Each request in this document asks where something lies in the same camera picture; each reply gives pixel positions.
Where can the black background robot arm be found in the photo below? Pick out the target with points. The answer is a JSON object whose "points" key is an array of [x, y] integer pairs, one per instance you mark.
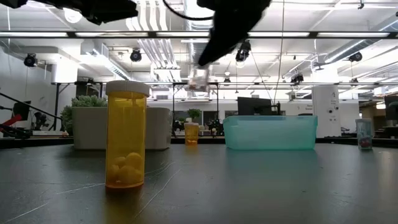
{"points": [[40, 119]]}

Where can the black workbench frame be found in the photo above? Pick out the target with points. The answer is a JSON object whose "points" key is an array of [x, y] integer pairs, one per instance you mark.
{"points": [[57, 102]]}

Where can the black metal frame stand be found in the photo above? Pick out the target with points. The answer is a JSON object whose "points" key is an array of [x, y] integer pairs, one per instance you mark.
{"points": [[180, 83]]}

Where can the pale blue pill bottle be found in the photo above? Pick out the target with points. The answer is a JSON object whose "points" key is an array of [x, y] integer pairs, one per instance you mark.
{"points": [[363, 133]]}

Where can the small decorated green tree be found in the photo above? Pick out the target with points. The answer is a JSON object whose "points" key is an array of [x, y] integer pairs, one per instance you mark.
{"points": [[216, 128]]}

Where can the tilted black background monitor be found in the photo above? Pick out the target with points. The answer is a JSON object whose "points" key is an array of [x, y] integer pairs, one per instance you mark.
{"points": [[23, 113]]}

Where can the black computer monitor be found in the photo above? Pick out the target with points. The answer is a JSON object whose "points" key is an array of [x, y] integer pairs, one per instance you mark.
{"points": [[255, 105]]}

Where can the silver ceiling air duct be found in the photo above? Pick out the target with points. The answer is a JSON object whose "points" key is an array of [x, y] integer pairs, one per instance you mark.
{"points": [[190, 46]]}

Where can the red background robot part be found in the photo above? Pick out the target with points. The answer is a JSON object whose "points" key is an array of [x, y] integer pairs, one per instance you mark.
{"points": [[14, 120]]}

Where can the clear bottle with red pills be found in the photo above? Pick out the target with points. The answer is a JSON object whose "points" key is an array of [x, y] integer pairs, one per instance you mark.
{"points": [[199, 79]]}

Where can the small potted green plant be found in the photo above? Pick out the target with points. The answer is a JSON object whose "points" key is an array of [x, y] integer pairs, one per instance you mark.
{"points": [[194, 113]]}

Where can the beige plastic bin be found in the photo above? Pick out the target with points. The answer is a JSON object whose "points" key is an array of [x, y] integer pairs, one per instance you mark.
{"points": [[90, 130]]}

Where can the dark background monitor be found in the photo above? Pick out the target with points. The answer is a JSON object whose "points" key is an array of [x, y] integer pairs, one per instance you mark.
{"points": [[391, 107]]}

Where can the amber bottle with yellow pills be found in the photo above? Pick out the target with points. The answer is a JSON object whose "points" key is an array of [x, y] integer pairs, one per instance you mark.
{"points": [[126, 130]]}

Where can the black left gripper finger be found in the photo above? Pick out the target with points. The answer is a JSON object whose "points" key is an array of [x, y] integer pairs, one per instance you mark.
{"points": [[115, 11]]}

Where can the teal translucent plastic bin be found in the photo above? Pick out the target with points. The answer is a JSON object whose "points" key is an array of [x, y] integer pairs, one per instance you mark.
{"points": [[270, 133]]}

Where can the bushy green plant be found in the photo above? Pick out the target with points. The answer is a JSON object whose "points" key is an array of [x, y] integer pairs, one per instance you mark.
{"points": [[88, 102]]}

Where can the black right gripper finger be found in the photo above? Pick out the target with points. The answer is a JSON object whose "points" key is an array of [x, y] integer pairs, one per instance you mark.
{"points": [[224, 40]]}

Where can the white square column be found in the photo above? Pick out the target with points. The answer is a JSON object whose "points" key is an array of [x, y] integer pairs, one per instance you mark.
{"points": [[325, 109]]}

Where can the amber bottle with orange pills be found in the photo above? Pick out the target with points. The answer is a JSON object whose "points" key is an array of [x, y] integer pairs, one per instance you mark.
{"points": [[191, 133]]}

